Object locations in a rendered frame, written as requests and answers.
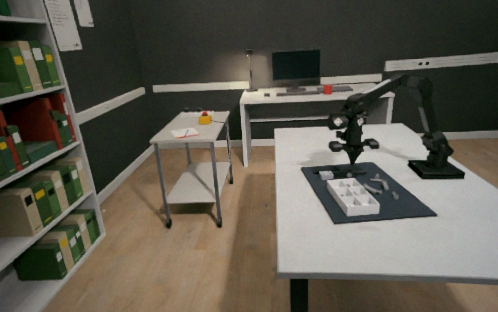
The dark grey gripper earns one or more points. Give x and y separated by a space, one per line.
353 138

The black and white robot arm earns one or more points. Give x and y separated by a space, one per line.
421 90

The white divided parts tray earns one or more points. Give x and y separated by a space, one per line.
360 204

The white mounting block with black holes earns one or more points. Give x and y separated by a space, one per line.
326 175

